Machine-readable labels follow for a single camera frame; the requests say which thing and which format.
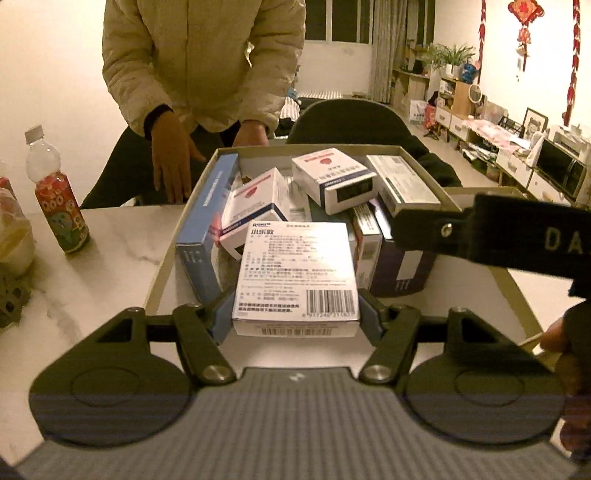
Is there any dark grey chair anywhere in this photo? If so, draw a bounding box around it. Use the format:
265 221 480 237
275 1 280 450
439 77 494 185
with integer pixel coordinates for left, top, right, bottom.
405 135 463 188

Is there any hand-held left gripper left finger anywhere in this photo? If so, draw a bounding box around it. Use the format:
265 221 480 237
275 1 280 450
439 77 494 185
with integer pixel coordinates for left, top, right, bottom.
92 288 238 387

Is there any pale curtain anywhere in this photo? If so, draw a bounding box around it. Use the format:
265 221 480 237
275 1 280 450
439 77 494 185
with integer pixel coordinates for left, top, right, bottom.
372 0 437 104

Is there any cream cardboard box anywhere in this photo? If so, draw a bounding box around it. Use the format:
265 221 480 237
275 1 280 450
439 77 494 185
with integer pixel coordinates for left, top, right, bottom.
144 144 546 344

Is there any white box red blue stripe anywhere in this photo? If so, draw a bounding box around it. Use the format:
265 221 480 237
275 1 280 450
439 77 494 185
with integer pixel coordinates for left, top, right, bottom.
218 167 291 260

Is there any red wall strip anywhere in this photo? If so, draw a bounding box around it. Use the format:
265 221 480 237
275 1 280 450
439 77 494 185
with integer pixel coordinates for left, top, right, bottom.
479 0 489 88
569 0 581 114

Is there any black office chair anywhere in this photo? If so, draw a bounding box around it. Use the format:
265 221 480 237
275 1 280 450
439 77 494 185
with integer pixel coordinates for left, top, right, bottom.
286 98 416 147

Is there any red knot ornament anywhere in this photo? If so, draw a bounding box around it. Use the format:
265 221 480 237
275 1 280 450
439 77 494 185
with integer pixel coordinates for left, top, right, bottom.
508 0 546 72

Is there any pink cloth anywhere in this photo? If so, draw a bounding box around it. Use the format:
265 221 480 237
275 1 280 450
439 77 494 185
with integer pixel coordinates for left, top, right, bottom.
462 117 532 153

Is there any white marble desktop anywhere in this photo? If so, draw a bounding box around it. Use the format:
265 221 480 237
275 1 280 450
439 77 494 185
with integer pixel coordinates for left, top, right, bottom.
0 203 573 464

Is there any green potted plant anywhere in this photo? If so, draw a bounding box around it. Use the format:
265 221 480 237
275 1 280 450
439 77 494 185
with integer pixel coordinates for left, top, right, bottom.
422 43 477 78

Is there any crumpled clear plastic bag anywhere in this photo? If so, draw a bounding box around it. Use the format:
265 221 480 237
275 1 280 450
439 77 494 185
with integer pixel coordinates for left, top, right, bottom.
0 175 28 222

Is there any microwave oven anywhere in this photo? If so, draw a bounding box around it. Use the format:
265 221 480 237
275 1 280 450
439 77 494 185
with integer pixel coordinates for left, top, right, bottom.
533 137 589 200

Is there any window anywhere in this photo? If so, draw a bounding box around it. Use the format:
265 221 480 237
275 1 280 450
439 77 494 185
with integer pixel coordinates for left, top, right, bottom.
305 0 375 44

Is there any dark purple box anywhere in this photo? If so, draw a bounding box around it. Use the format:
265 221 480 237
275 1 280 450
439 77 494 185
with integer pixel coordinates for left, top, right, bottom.
369 198 438 297

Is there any white box black text barcode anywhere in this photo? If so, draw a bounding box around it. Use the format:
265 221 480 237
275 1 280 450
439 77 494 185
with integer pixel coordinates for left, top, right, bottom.
231 222 362 339

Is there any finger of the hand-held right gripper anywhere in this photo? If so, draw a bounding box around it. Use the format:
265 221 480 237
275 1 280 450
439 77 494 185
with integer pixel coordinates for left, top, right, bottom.
392 208 471 260

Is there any clear drink bottle red label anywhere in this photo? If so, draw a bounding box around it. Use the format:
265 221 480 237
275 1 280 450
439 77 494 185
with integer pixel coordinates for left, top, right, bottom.
24 124 92 256

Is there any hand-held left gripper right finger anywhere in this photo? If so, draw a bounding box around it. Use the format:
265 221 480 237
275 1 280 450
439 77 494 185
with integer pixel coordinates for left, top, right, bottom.
358 288 503 384

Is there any white box dark blue end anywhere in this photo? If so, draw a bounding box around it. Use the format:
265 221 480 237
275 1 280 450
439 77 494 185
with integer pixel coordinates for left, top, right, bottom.
291 148 377 216

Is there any white red striped box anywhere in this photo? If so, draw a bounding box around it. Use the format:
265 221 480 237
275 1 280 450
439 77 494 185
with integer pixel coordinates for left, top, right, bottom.
349 203 384 291

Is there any person's right hand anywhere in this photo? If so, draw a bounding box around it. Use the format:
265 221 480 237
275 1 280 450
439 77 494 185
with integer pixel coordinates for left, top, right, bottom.
539 316 572 356

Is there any picture frame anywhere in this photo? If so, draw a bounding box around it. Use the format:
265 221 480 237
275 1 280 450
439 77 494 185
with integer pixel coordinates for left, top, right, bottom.
523 107 549 139

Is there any white low cabinet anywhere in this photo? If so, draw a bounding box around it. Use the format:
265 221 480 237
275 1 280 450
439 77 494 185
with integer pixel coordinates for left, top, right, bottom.
434 76 578 206

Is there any large blue box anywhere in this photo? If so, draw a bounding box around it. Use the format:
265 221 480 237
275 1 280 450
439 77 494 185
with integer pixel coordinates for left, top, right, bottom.
175 154 240 308

